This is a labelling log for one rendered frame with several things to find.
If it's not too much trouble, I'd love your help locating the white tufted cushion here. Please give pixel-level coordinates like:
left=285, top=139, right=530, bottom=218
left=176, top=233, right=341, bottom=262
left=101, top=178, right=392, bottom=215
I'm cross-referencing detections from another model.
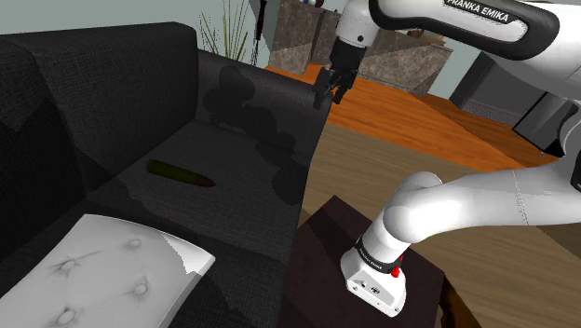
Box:
left=0, top=213, right=217, bottom=328

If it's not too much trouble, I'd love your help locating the green spiky plant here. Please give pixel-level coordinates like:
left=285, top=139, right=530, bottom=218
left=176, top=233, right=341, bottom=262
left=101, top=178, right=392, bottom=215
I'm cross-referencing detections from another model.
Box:
left=197, top=0, right=255, bottom=62

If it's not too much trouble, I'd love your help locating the green pen with red cap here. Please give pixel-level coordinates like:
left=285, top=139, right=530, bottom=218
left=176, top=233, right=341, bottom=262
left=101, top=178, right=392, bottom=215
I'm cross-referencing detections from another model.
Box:
left=145, top=157, right=218, bottom=189

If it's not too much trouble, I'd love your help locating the dark grey low cabinet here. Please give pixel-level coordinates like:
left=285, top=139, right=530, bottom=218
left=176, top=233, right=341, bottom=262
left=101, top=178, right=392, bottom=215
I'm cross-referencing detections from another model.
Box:
left=448, top=50, right=547, bottom=127

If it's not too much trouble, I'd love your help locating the grey stone counter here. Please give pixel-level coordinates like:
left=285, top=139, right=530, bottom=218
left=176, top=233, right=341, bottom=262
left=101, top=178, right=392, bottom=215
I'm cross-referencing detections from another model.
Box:
left=268, top=0, right=454, bottom=99

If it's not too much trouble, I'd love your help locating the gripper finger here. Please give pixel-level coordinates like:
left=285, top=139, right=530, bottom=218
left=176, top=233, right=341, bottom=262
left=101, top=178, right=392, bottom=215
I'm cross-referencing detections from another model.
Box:
left=332, top=76, right=358, bottom=106
left=312, top=65, right=336, bottom=111

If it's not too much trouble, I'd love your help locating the black fabric sofa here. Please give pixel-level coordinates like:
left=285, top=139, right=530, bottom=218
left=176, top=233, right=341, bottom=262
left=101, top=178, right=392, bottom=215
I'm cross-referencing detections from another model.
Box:
left=0, top=21, right=335, bottom=328

